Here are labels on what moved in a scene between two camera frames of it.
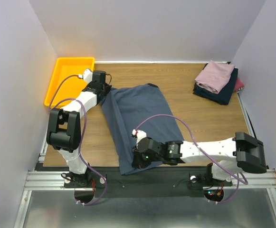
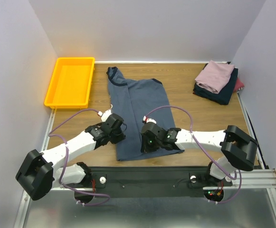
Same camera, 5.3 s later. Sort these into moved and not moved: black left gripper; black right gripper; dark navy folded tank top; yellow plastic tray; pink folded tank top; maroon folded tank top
Moved: black left gripper; black right gripper
Not moved: maroon folded tank top; pink folded tank top; yellow plastic tray; dark navy folded tank top
